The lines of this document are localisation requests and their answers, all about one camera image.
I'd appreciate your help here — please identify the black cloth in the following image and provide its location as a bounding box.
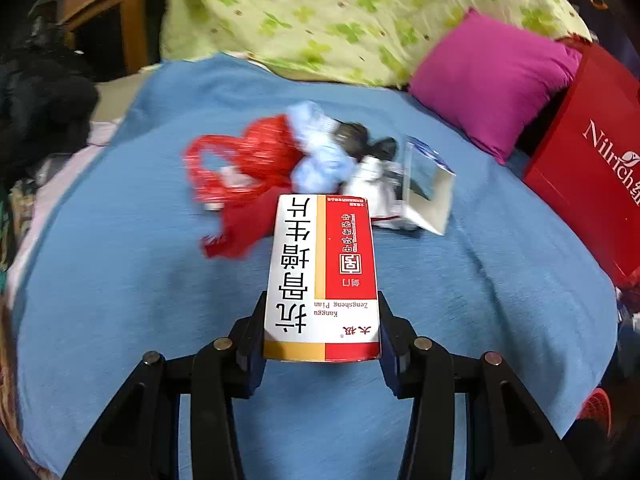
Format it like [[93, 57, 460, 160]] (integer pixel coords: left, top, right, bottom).
[[0, 25, 98, 171]]

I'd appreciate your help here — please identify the red paper bag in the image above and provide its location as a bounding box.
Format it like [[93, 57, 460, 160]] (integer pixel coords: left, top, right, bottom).
[[522, 40, 640, 286]]

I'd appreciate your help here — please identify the light blue crumpled cloth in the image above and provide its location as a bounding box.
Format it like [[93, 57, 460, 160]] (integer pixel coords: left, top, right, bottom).
[[287, 101, 353, 196]]

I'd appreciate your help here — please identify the red round plastic object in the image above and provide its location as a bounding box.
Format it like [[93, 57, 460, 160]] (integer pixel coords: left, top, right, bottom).
[[582, 387, 613, 436]]

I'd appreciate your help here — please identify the wooden cabinet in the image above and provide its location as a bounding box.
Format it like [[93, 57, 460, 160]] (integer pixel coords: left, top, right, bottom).
[[57, 0, 168, 76]]

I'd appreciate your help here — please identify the pink sheet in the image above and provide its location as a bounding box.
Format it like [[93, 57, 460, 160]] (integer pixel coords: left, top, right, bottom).
[[5, 120, 121, 286]]

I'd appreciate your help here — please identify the white plastic bottle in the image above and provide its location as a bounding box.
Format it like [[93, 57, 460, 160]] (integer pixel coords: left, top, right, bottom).
[[345, 155, 401, 223]]

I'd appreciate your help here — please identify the red plastic bag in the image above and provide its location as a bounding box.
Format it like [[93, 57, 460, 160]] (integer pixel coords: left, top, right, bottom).
[[184, 114, 301, 261]]

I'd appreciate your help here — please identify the magenta pillow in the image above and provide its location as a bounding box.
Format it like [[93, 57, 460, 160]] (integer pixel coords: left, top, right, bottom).
[[409, 9, 583, 166]]

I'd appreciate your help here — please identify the blue blanket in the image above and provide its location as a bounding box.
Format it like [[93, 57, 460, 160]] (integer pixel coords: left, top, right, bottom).
[[10, 55, 618, 478]]

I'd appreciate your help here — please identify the open white cardboard box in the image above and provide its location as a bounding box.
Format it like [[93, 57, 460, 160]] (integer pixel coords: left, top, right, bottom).
[[395, 135, 457, 237]]

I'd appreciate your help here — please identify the green clover print quilt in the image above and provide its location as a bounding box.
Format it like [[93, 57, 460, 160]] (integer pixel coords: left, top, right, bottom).
[[161, 0, 593, 88]]

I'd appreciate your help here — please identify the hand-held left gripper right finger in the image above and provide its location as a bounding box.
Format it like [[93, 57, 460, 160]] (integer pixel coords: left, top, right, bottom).
[[377, 290, 583, 480]]

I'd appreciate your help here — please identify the black crumpled wrapper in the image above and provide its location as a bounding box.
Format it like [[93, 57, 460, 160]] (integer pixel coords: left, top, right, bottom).
[[332, 121, 401, 162]]

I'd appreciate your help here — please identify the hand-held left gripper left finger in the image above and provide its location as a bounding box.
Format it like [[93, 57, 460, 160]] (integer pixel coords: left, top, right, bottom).
[[62, 290, 268, 480]]

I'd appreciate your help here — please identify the red and white medicine box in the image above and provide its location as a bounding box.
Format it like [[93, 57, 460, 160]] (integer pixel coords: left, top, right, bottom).
[[263, 193, 382, 362]]

